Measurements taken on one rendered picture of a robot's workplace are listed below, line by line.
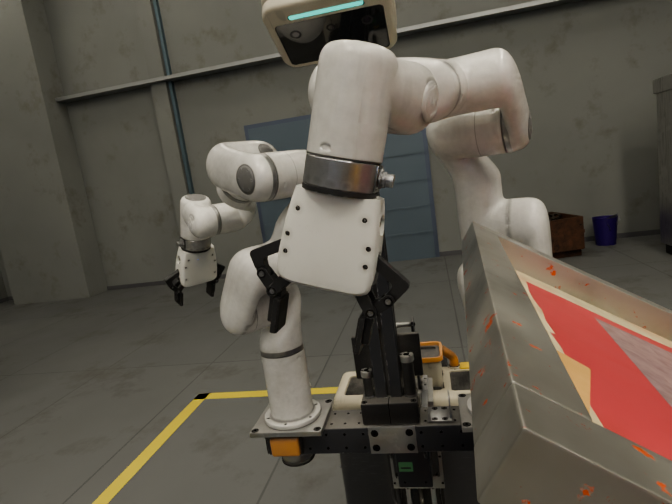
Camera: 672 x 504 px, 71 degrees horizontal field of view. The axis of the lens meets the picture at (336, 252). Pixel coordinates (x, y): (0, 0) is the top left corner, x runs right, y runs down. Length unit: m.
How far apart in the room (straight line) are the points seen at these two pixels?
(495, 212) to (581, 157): 7.71
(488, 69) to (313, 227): 0.38
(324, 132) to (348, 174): 0.04
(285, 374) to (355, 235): 0.62
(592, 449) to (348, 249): 0.30
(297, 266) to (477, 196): 0.49
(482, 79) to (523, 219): 0.27
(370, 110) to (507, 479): 0.32
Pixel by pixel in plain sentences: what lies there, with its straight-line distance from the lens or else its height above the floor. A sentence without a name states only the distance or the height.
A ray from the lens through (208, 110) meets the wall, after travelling 9.14.
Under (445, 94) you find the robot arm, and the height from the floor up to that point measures 1.73.
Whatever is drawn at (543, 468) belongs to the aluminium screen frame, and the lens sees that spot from 0.21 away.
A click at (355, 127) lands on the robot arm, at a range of 0.43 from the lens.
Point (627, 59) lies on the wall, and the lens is 8.87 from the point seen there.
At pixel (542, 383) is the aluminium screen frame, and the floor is 1.54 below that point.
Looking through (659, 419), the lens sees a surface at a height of 1.44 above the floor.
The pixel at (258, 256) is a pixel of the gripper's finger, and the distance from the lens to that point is 0.51.
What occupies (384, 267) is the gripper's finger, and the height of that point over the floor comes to 1.55.
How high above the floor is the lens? 1.65
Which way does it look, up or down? 9 degrees down
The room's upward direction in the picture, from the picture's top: 8 degrees counter-clockwise
